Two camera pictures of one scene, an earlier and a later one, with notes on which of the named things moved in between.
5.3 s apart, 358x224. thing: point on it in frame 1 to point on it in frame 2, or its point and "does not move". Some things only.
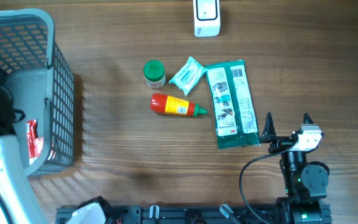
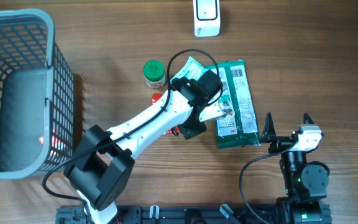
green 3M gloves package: (234, 116) does not move
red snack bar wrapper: (32, 134) to (169, 131)
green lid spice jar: (155, 73) does not move
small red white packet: (39, 145) to (57, 145)
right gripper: (268, 135) does not move
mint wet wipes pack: (188, 75) does not move
